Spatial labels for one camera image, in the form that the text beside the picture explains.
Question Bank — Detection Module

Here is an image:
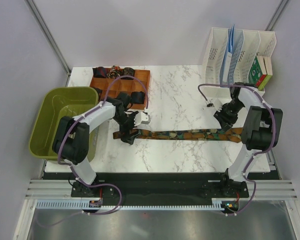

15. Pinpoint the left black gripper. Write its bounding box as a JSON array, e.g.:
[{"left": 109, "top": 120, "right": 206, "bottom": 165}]
[{"left": 113, "top": 111, "right": 141, "bottom": 145}]

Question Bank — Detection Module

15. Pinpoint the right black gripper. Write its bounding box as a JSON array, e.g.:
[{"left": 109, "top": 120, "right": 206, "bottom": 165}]
[{"left": 213, "top": 98, "right": 245, "bottom": 134}]

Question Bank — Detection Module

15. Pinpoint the floral brown green tie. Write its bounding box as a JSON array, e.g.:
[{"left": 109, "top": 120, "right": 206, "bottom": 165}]
[{"left": 112, "top": 127, "right": 243, "bottom": 143}]

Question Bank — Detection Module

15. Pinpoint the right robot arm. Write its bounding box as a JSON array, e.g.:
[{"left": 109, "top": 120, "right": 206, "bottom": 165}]
[{"left": 213, "top": 82, "right": 284, "bottom": 197}]

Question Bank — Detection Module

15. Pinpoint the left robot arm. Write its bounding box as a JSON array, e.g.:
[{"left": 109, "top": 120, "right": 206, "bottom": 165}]
[{"left": 52, "top": 93, "right": 150, "bottom": 197}]

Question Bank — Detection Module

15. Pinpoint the wooden compartment tray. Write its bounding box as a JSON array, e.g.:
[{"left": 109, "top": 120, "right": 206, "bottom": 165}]
[{"left": 89, "top": 69, "right": 151, "bottom": 100}]

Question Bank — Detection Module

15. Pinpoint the green white book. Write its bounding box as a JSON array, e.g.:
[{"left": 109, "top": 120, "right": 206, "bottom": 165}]
[{"left": 248, "top": 55, "right": 267, "bottom": 87}]

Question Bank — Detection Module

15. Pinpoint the rolled dark gold tie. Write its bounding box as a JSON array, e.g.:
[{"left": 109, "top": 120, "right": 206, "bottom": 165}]
[{"left": 121, "top": 67, "right": 135, "bottom": 80}]

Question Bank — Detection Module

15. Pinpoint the rolled multicolour patterned tie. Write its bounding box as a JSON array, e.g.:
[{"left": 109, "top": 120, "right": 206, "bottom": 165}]
[{"left": 107, "top": 65, "right": 122, "bottom": 79}]

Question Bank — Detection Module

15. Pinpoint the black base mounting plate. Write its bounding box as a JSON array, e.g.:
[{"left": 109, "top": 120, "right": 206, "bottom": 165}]
[{"left": 71, "top": 173, "right": 249, "bottom": 206}]

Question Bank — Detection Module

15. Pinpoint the rolled navy red tie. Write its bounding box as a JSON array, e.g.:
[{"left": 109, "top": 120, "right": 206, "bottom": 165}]
[{"left": 92, "top": 66, "right": 108, "bottom": 79}]

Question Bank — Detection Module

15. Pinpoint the red spine book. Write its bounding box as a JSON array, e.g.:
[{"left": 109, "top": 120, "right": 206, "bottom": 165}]
[{"left": 258, "top": 56, "right": 273, "bottom": 91}]

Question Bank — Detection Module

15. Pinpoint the white plastic file organizer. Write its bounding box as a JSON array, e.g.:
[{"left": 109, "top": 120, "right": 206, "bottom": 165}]
[{"left": 201, "top": 27, "right": 277, "bottom": 99}]

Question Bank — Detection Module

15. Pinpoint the olive green plastic basket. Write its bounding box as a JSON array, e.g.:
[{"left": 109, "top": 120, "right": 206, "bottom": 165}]
[{"left": 28, "top": 86, "right": 99, "bottom": 163}]

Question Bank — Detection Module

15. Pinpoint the blue paper folder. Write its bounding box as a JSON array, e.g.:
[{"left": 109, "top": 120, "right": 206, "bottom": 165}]
[{"left": 219, "top": 24, "right": 244, "bottom": 85}]

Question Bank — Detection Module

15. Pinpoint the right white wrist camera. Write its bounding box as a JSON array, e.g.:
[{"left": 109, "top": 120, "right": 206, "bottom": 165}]
[{"left": 206, "top": 98, "right": 223, "bottom": 112}]

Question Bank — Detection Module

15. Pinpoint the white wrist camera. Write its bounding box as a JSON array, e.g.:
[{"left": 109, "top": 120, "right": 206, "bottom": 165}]
[
  {"left": 206, "top": 98, "right": 223, "bottom": 112},
  {"left": 134, "top": 111, "right": 151, "bottom": 126}
]

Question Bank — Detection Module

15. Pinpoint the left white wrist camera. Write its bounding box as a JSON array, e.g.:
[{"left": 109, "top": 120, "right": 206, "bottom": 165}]
[{"left": 134, "top": 111, "right": 151, "bottom": 126}]

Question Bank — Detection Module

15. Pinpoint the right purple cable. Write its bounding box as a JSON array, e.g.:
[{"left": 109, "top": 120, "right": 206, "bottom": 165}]
[{"left": 197, "top": 83, "right": 277, "bottom": 217}]

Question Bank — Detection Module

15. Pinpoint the purple cable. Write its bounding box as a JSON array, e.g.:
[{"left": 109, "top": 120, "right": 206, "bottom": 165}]
[
  {"left": 34, "top": 75, "right": 150, "bottom": 227},
  {"left": 197, "top": 83, "right": 277, "bottom": 217}
]

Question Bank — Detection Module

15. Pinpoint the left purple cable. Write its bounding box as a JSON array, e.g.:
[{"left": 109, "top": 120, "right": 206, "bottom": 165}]
[{"left": 34, "top": 75, "right": 150, "bottom": 227}]

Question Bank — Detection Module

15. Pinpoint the aluminium rail frame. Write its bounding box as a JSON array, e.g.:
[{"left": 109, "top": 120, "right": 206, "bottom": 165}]
[{"left": 12, "top": 178, "right": 300, "bottom": 240}]

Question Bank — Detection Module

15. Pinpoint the white slotted cable duct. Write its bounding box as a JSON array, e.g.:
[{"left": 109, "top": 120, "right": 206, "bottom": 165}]
[{"left": 35, "top": 199, "right": 229, "bottom": 211}]

